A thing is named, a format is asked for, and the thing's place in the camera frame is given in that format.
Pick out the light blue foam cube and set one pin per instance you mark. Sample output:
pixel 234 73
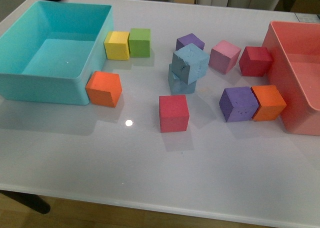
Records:
pixel 177 86
pixel 190 63

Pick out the front red foam cube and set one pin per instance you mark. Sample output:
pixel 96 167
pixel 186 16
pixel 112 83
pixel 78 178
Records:
pixel 173 113

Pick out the red foam cube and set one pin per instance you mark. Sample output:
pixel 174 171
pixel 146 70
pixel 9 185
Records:
pixel 255 61
pixel 173 113

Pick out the left orange foam cube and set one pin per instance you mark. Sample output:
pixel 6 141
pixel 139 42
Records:
pixel 104 88

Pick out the orange foam cube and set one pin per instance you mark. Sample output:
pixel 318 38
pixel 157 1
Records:
pixel 104 88
pixel 270 102

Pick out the green foam cube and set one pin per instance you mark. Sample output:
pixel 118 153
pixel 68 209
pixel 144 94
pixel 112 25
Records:
pixel 140 42

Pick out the rear purple foam cube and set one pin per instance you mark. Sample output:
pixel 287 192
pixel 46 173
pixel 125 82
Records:
pixel 189 39

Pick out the purple foam cube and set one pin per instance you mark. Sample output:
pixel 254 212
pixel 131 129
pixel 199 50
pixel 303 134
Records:
pixel 238 104
pixel 189 39

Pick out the yellow foam cube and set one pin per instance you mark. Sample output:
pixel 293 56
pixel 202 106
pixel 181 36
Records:
pixel 116 45

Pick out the front purple foam cube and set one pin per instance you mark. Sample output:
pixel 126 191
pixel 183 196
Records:
pixel 238 104

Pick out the pink foam cube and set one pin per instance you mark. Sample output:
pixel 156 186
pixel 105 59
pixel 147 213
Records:
pixel 224 56

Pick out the rear red foam cube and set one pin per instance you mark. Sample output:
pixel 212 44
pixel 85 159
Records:
pixel 255 61

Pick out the right orange foam cube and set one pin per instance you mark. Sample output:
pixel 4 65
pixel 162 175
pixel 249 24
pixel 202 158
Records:
pixel 270 102

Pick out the teal plastic bin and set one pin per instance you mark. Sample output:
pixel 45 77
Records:
pixel 50 52

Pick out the pink plastic bin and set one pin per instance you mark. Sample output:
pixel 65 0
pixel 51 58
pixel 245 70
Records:
pixel 295 71

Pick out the black table leg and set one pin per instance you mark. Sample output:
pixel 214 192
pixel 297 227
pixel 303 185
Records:
pixel 32 201

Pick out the table label sticker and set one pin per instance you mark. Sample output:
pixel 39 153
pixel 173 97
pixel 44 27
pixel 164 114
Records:
pixel 308 18

